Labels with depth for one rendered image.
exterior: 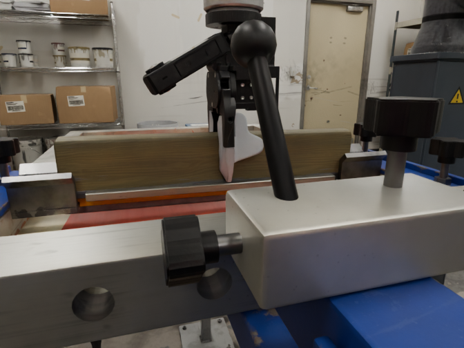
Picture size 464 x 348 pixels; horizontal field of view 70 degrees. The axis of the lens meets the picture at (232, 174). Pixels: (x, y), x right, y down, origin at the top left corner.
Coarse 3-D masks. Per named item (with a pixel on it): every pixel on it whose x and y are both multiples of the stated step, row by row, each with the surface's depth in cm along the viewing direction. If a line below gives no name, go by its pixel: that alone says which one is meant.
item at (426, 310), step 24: (384, 288) 15; (408, 288) 15; (432, 288) 15; (288, 312) 19; (312, 312) 16; (336, 312) 14; (360, 312) 14; (384, 312) 14; (408, 312) 14; (432, 312) 14; (456, 312) 14; (312, 336) 16; (336, 336) 14; (360, 336) 13; (384, 336) 12; (408, 336) 12; (432, 336) 12; (456, 336) 12
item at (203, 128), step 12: (72, 132) 93; (84, 132) 93; (96, 132) 93; (108, 132) 94; (120, 132) 95; (132, 132) 96; (144, 132) 97; (156, 132) 98; (168, 132) 99; (180, 132) 100; (192, 132) 101; (48, 156) 64; (0, 228) 35; (12, 228) 38
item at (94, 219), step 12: (180, 204) 49; (192, 204) 49; (204, 204) 49; (216, 204) 49; (72, 216) 45; (84, 216) 45; (96, 216) 45; (108, 216) 45; (120, 216) 45; (132, 216) 45; (144, 216) 45; (156, 216) 45; (168, 216) 45; (72, 228) 41
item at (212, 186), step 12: (240, 180) 46; (252, 180) 46; (264, 180) 46; (300, 180) 48; (312, 180) 48; (324, 180) 49; (96, 192) 41; (108, 192) 41; (120, 192) 41; (132, 192) 41; (144, 192) 42; (156, 192) 42; (168, 192) 43; (180, 192) 43; (192, 192) 44; (204, 192) 44
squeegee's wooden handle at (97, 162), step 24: (72, 144) 39; (96, 144) 40; (120, 144) 41; (144, 144) 41; (168, 144) 42; (192, 144) 43; (216, 144) 44; (288, 144) 47; (312, 144) 48; (336, 144) 49; (72, 168) 40; (96, 168) 41; (120, 168) 41; (144, 168) 42; (168, 168) 43; (192, 168) 44; (216, 168) 45; (240, 168) 46; (264, 168) 47; (312, 168) 49; (336, 168) 50
